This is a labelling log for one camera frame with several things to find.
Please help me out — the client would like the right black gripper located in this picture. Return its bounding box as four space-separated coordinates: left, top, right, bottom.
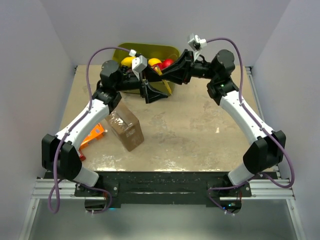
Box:
160 49 218 85

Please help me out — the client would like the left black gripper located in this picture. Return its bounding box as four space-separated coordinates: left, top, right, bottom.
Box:
114 62 168 103

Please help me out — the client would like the brown cardboard express box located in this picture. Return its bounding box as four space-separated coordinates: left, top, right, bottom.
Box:
105 101 145 152

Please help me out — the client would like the yellow black utility knife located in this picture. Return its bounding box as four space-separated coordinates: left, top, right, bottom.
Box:
152 65 172 95

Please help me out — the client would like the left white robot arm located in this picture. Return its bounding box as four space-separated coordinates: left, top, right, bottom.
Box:
41 55 167 196

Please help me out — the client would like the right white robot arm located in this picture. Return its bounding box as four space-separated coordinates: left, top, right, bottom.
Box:
161 49 286 197

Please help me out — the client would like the orange carton box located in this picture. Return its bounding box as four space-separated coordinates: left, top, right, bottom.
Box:
79 123 106 150

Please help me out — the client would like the red small box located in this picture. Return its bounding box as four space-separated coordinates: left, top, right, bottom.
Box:
77 150 86 161

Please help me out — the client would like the red apple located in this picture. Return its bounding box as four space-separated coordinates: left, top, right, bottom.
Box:
161 58 175 70

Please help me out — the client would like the yellow lemon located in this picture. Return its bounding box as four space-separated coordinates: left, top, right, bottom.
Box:
148 58 162 67

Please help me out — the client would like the olive green plastic bin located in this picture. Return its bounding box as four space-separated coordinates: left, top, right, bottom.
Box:
112 42 180 96

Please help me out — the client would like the yellow mango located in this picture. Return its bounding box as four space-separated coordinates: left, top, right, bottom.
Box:
120 56 136 68

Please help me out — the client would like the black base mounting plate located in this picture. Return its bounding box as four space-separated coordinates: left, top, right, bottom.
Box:
44 171 280 210

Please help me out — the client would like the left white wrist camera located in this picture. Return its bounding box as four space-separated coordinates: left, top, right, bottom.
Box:
129 49 148 78

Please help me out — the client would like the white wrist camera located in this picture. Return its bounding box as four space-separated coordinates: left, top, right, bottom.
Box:
187 33 207 51
129 49 148 78

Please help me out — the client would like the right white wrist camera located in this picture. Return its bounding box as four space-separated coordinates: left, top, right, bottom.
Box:
187 33 207 51

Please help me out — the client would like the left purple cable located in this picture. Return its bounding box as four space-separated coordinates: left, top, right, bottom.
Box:
47 46 132 215

